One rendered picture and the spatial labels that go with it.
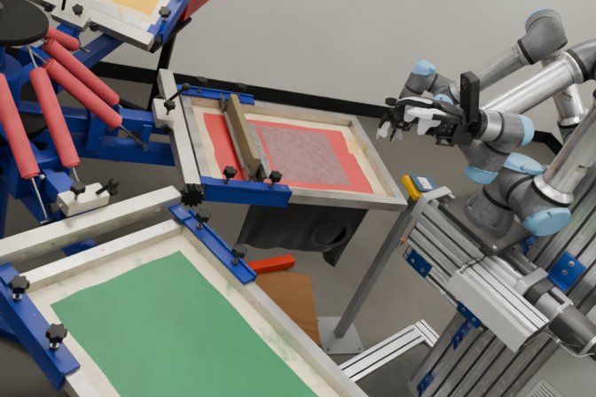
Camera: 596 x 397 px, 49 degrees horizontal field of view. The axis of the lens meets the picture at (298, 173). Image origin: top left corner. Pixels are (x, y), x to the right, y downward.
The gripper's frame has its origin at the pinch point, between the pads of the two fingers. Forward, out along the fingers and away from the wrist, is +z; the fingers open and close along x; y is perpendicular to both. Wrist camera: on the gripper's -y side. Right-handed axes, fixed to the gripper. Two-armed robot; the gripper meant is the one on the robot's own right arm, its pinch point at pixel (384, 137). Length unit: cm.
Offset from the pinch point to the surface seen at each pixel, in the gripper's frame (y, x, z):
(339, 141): -12.3, -10.6, 12.8
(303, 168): 9.3, -33.7, 12.9
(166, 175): -100, -49, 109
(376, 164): 6.0, -1.9, 9.2
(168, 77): -28, -82, 5
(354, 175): 10.0, -12.1, 12.7
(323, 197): 29.4, -33.8, 9.3
